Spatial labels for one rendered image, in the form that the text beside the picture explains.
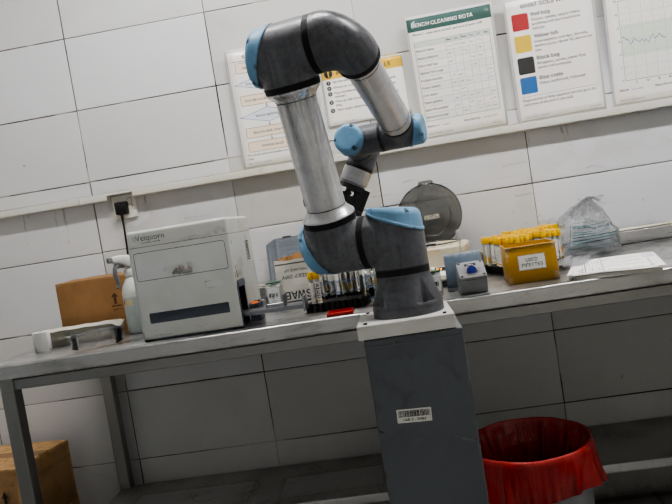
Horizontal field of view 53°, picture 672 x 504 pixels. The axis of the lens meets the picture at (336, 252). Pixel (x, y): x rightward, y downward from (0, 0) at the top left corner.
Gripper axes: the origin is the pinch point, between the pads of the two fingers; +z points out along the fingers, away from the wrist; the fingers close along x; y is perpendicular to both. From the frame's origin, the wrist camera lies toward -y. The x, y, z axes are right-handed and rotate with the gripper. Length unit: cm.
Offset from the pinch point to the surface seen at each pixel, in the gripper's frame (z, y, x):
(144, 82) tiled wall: -29, -83, 61
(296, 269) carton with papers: 10.0, -6.0, 25.2
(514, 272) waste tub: -13, 50, 0
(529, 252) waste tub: -20, 52, 0
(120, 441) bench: 95, -46, 54
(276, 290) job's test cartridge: 13.5, -6.9, -2.1
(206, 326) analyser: 29.0, -20.9, -4.0
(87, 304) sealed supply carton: 46, -66, 31
